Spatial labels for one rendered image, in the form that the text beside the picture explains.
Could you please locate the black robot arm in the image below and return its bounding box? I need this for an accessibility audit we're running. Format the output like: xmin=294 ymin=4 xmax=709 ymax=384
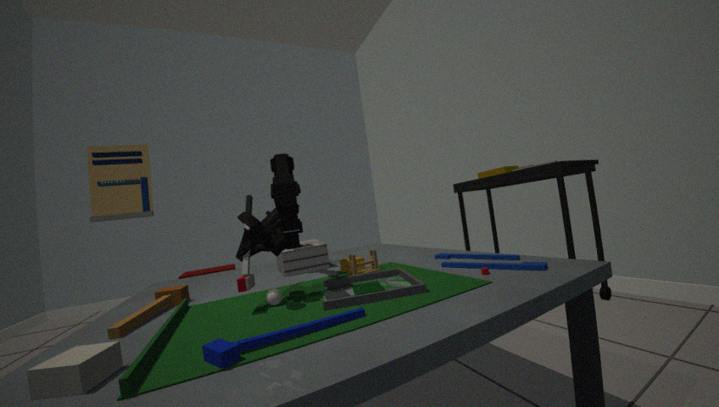
xmin=264 ymin=153 xmax=303 ymax=252

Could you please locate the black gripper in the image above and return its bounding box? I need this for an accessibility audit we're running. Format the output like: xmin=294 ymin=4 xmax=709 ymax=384
xmin=236 ymin=210 xmax=287 ymax=262

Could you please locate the green flat mat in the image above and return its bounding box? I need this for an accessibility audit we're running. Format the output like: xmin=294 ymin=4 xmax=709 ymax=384
xmin=117 ymin=262 xmax=492 ymax=401

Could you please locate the yellow block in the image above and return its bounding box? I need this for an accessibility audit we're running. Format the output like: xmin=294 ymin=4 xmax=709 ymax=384
xmin=339 ymin=258 xmax=365 ymax=273

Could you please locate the white golf ball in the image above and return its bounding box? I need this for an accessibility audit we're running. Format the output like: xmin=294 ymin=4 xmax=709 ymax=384
xmin=266 ymin=289 xmax=282 ymax=305

